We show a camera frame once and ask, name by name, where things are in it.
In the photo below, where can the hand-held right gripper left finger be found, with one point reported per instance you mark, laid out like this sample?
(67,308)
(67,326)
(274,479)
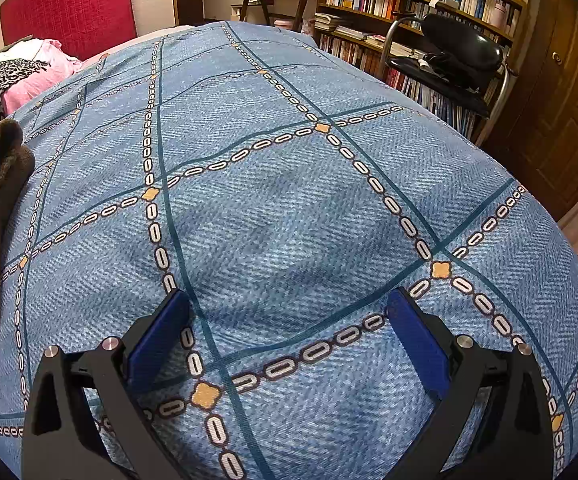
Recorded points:
(161,340)

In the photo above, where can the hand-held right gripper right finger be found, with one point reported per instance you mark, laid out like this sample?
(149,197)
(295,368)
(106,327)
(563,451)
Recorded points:
(419,345)

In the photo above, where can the blue patterned blanket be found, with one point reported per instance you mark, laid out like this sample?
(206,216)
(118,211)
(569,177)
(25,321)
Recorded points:
(294,185)

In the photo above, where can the brown panelled door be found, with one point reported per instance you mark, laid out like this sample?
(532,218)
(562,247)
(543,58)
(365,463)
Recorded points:
(559,110)

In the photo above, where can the black office chair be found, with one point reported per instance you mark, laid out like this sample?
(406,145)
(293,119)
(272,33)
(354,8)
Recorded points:
(461,45)

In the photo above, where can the white cloth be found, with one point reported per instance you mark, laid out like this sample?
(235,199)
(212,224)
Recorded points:
(19,51)

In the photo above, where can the pink storage box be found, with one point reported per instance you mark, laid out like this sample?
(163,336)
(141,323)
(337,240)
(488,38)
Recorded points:
(284,24)

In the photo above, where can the red padded panel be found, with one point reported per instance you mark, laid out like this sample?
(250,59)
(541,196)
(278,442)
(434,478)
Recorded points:
(69,5)

